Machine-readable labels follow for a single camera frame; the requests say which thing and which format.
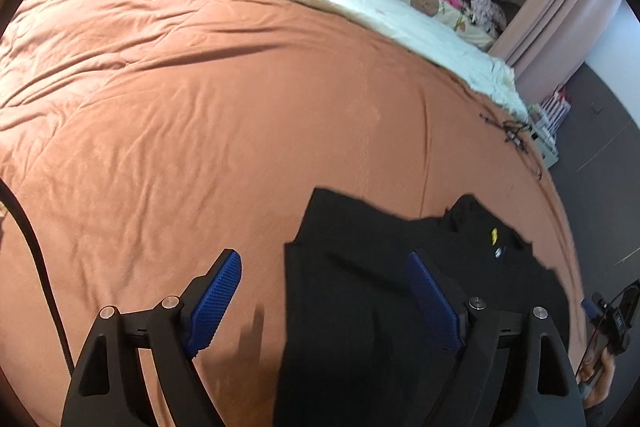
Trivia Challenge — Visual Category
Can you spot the white wire rack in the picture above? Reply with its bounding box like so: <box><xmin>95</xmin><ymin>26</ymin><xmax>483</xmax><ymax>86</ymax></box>
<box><xmin>537</xmin><ymin>84</ymin><xmax>573</xmax><ymax>128</ymax></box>

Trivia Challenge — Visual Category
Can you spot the pink curtain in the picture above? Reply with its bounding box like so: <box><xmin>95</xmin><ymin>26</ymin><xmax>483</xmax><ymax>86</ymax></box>
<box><xmin>487</xmin><ymin>0</ymin><xmax>626</xmax><ymax>95</ymax></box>

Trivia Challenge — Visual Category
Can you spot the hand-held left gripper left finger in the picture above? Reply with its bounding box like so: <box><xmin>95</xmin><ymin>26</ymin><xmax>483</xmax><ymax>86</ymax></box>
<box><xmin>60</xmin><ymin>248</ymin><xmax>243</xmax><ymax>427</ymax></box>

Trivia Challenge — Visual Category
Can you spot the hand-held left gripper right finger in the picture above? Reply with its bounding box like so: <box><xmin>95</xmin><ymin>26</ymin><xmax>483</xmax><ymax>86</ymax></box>
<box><xmin>406</xmin><ymin>249</ymin><xmax>587</xmax><ymax>427</ymax></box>

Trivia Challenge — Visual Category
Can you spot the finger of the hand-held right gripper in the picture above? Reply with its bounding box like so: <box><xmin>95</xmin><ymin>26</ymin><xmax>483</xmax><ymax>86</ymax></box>
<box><xmin>581</xmin><ymin>293</ymin><xmax>612</xmax><ymax>320</ymax></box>

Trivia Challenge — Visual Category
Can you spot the black jacket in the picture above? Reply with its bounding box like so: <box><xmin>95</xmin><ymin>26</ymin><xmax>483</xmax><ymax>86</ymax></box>
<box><xmin>272</xmin><ymin>187</ymin><xmax>573</xmax><ymax>427</ymax></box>

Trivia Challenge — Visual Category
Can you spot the white storage rack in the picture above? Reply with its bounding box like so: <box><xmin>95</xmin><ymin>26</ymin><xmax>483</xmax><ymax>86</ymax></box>
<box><xmin>527</xmin><ymin>99</ymin><xmax>563</xmax><ymax>168</ymax></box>

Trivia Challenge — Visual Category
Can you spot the pale mint quilt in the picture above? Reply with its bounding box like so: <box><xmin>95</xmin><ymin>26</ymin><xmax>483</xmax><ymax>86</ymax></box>
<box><xmin>167</xmin><ymin>0</ymin><xmax>531</xmax><ymax>122</ymax></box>

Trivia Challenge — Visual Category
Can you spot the bear print cushion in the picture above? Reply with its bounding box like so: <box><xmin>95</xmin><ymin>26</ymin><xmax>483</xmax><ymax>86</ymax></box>
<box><xmin>322</xmin><ymin>0</ymin><xmax>501</xmax><ymax>52</ymax></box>

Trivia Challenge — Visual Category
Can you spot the person's right hand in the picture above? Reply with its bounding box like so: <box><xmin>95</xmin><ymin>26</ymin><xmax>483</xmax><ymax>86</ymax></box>
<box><xmin>577</xmin><ymin>347</ymin><xmax>618</xmax><ymax>408</ymax></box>

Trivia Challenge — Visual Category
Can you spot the orange blanket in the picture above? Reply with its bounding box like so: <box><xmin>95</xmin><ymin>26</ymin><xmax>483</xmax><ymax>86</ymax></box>
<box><xmin>0</xmin><ymin>0</ymin><xmax>586</xmax><ymax>427</ymax></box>

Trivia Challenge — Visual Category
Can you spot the thick black cable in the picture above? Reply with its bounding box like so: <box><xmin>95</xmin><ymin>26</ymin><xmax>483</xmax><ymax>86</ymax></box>
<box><xmin>0</xmin><ymin>179</ymin><xmax>76</xmax><ymax>360</ymax></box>

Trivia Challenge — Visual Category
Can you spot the thin black cable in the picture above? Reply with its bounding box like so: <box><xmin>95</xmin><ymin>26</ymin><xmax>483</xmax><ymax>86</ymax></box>
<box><xmin>479</xmin><ymin>112</ymin><xmax>545</xmax><ymax>182</ymax></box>

